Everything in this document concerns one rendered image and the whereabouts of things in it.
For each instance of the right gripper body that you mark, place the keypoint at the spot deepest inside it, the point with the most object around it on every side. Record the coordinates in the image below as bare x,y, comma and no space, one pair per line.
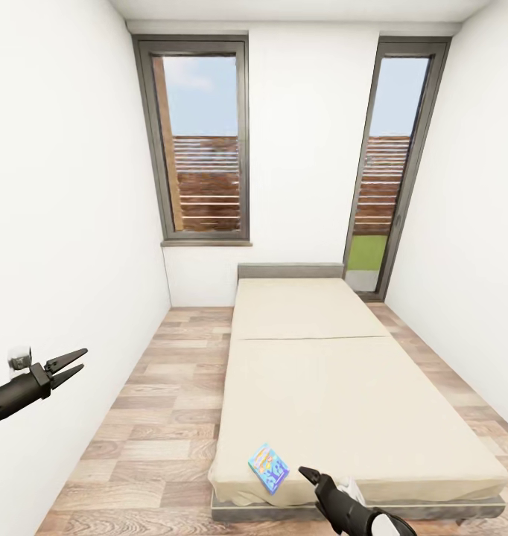
336,504

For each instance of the board game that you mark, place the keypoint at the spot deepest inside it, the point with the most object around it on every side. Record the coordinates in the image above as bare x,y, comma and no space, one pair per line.
269,467

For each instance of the bed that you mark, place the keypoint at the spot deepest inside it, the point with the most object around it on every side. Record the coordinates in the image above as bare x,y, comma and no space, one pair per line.
314,373

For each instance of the door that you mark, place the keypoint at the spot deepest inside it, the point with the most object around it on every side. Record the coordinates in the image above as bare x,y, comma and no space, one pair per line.
405,85

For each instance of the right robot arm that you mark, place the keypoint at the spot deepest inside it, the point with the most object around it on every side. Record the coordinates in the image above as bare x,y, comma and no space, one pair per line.
343,506

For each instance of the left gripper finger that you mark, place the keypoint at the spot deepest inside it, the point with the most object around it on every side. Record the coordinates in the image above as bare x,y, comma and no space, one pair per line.
64,376
54,365

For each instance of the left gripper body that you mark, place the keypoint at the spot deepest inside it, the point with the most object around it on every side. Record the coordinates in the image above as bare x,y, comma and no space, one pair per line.
24,390

